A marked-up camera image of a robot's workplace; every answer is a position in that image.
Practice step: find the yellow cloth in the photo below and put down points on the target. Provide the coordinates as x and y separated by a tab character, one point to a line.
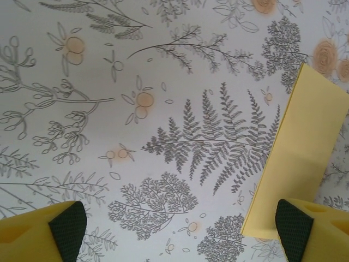
305	136

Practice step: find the floral patterned table cover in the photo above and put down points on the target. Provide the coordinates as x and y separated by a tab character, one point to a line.
109	122

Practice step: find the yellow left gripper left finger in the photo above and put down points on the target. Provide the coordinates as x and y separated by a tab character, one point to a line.
24	234

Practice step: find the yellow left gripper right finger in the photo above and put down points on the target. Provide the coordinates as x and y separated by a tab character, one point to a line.
321	234

